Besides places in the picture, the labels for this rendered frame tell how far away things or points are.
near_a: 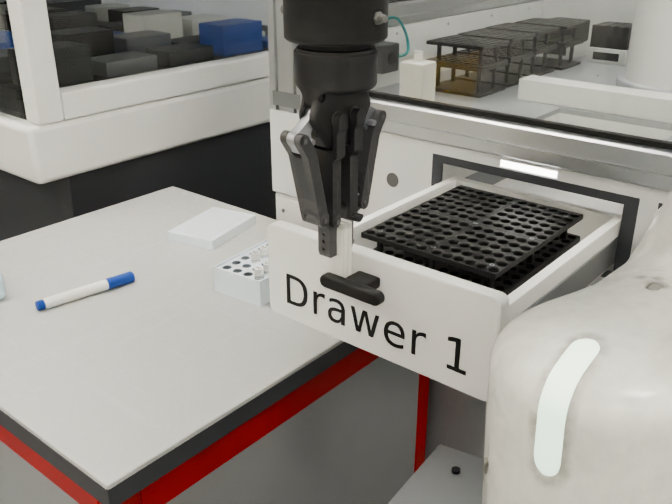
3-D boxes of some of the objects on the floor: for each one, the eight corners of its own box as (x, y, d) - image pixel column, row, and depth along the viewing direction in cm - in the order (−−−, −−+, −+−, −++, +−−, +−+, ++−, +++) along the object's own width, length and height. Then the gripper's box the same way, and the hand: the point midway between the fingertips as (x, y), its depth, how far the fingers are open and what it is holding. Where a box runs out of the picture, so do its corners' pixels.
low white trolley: (177, 935, 100) (106, 486, 69) (-44, 664, 136) (-156, 289, 105) (422, 640, 141) (446, 274, 110) (201, 491, 177) (173, 185, 146)
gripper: (348, 31, 74) (347, 253, 83) (253, 48, 65) (264, 295, 74) (412, 38, 69) (403, 272, 79) (319, 57, 60) (322, 319, 70)
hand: (336, 252), depth 75 cm, fingers closed, pressing on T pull
